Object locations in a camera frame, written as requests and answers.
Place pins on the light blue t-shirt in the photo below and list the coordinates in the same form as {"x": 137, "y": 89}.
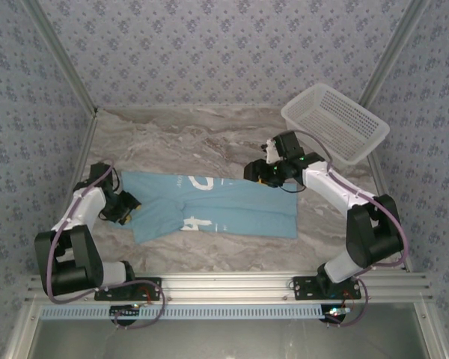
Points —
{"x": 224, "y": 213}

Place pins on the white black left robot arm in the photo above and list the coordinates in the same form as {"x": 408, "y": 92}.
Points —
{"x": 82, "y": 232}

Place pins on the white perforated plastic basket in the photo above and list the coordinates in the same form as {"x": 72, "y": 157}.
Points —
{"x": 340, "y": 123}

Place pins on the small black circuit board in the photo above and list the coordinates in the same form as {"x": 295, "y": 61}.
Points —
{"x": 124, "y": 312}
{"x": 336, "y": 313}

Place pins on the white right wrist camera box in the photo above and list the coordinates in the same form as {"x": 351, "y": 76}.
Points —
{"x": 272, "y": 150}

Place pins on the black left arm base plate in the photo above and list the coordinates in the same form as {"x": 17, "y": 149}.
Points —
{"x": 131, "y": 291}

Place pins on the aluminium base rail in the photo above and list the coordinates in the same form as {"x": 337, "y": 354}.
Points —
{"x": 228, "y": 286}

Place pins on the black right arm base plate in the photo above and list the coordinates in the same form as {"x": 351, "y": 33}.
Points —
{"x": 307, "y": 289}

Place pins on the aluminium frame post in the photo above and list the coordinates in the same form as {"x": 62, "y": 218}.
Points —
{"x": 60, "y": 56}
{"x": 393, "y": 56}

